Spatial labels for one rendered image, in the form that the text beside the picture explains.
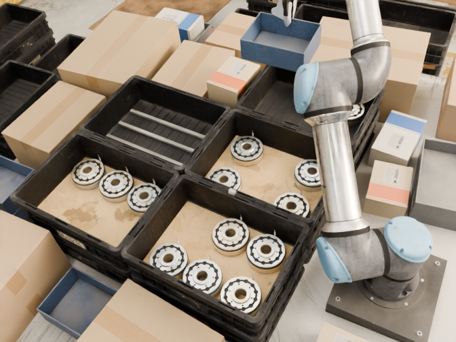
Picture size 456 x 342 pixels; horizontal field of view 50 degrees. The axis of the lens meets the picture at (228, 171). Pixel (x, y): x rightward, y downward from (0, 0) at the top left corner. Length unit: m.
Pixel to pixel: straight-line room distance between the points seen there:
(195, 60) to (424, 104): 0.87
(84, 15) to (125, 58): 2.14
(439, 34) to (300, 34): 1.26
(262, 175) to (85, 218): 0.54
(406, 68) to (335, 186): 0.72
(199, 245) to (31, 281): 0.47
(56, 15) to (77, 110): 2.38
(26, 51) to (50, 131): 1.18
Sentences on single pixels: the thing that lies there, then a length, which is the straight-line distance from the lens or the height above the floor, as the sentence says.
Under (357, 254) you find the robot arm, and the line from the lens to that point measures 1.19.
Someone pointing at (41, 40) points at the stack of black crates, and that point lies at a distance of 2.94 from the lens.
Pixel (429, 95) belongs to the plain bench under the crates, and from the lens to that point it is 2.02.
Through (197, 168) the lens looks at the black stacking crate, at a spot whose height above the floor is 0.90.
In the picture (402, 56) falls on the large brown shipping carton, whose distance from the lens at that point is 1.84.
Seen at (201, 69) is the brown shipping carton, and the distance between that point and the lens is 1.83.
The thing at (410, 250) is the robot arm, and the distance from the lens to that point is 1.22.
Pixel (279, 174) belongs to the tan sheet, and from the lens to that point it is 1.50.
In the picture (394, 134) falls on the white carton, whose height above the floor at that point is 0.79.
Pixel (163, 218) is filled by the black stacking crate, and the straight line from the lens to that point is 1.37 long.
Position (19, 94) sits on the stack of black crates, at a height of 0.49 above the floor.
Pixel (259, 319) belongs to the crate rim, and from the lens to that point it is 1.15.
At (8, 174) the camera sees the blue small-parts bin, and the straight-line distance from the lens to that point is 1.81.
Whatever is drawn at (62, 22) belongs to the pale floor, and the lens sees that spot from 4.01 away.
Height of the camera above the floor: 1.99
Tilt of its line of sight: 50 degrees down
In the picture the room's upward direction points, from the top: 7 degrees counter-clockwise
